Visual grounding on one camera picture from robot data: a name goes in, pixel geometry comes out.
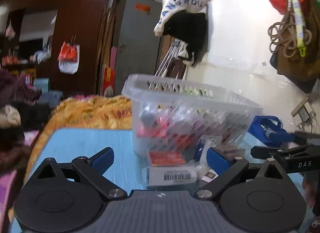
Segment person right hand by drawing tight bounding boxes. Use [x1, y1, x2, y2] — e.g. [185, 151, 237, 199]
[302, 178, 316, 208]

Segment blue shopping bag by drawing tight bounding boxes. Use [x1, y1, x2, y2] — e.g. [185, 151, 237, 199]
[248, 115, 295, 148]

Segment brown hanging bag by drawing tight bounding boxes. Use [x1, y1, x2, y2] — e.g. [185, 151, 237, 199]
[268, 0, 319, 94]

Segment orange floral blanket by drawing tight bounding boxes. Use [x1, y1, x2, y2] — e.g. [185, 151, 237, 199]
[24, 95, 132, 182]

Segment white barcode box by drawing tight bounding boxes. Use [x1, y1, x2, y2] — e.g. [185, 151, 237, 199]
[146, 166, 197, 187]

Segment red cigarette box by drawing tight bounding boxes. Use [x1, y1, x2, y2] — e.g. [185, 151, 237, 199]
[148, 151, 185, 166]

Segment dark purple clothes pile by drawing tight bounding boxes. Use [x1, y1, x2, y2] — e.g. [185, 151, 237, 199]
[1, 70, 51, 174]

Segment white plastic basket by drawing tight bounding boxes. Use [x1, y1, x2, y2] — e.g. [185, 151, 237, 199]
[122, 74, 263, 157]

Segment orange white plastic bag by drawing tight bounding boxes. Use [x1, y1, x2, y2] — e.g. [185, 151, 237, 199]
[57, 42, 80, 75]

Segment metal crutches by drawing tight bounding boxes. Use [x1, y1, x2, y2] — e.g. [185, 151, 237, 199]
[155, 40, 181, 77]

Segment grey door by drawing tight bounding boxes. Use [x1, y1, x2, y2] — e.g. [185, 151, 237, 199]
[113, 0, 162, 95]

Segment dark wooden wardrobe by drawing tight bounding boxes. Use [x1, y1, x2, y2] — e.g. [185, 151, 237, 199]
[1, 0, 109, 95]

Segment white black hanging jacket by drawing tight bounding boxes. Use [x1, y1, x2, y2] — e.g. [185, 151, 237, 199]
[153, 0, 207, 67]

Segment wall power strip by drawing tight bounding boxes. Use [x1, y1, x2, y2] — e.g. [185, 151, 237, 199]
[291, 95, 316, 126]

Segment beige coiled rope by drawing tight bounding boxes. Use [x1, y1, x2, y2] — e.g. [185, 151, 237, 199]
[267, 7, 313, 57]

